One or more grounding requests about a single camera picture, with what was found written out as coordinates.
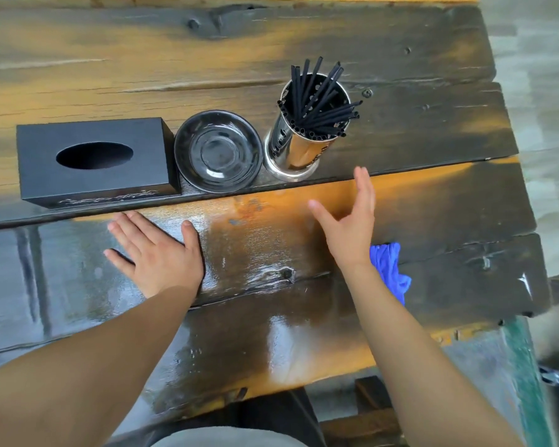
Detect person's right hand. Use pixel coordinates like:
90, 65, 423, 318
307, 166, 377, 272

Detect person's left hand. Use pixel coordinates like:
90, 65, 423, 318
103, 210, 205, 299

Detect person's left forearm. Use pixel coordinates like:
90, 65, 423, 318
0, 284, 205, 447

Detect person's right forearm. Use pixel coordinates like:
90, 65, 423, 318
339, 263, 525, 447

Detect steel chopstick holder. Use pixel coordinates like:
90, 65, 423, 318
263, 74, 352, 183

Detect blue cloth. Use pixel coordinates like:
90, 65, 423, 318
369, 242, 411, 306

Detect black round dish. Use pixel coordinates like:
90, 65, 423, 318
174, 110, 264, 193

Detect bundle of black chopsticks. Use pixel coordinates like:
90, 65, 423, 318
277, 56, 363, 139

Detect black tissue box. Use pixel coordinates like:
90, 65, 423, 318
16, 117, 182, 210

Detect black trousers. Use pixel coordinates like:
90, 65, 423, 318
107, 388, 327, 447

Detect grey shirt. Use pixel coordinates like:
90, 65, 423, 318
151, 426, 308, 447

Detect wooden bench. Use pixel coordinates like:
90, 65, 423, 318
319, 376, 408, 447

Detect green metal table frame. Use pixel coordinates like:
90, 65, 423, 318
501, 316, 555, 447

